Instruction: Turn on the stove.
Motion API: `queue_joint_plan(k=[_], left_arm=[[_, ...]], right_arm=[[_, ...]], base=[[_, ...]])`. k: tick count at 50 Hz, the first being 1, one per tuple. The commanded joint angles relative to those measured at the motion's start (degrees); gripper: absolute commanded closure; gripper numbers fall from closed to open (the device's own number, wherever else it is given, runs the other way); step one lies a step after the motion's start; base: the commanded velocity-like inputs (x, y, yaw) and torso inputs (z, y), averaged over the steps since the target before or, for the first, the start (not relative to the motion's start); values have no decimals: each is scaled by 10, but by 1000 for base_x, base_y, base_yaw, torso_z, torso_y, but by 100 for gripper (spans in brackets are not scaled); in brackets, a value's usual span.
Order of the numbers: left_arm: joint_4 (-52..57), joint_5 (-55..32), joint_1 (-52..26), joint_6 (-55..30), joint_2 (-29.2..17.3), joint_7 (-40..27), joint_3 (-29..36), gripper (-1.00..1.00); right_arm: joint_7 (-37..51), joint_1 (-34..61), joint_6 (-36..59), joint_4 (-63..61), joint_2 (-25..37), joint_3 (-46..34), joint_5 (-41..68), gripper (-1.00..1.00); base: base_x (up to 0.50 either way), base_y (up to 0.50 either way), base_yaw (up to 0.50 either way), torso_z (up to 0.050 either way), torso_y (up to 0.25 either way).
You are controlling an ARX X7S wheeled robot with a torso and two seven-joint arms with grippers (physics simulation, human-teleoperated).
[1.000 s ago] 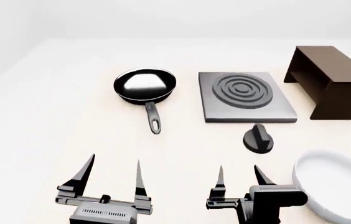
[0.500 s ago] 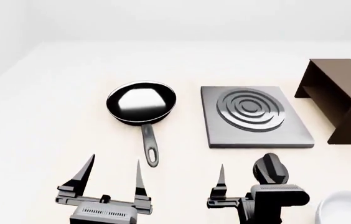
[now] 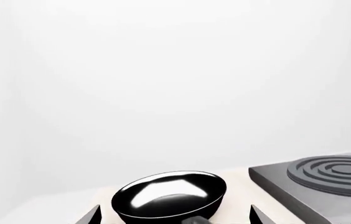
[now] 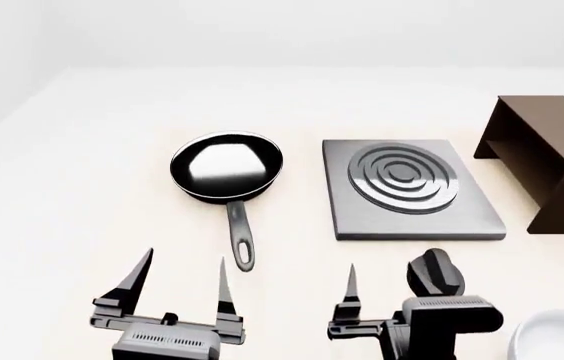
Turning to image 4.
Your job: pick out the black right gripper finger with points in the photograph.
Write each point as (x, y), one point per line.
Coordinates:
(351, 296)

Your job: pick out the grey right gripper camera box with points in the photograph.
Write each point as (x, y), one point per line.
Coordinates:
(449, 313)

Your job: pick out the grey left gripper camera box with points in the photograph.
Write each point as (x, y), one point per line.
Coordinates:
(169, 341)

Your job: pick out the grey gripper camera box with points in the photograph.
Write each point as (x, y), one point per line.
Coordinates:
(169, 341)
(449, 313)

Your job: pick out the dark brown wooden shelf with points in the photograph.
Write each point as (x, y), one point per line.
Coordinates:
(549, 165)

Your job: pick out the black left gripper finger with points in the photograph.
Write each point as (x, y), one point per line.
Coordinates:
(132, 285)
(225, 296)

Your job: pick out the grey electric stove plate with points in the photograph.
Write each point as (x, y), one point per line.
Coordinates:
(407, 191)

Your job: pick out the black frying pan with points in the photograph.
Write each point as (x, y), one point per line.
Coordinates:
(227, 165)

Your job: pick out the white bowl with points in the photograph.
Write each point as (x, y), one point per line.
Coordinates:
(562, 337)

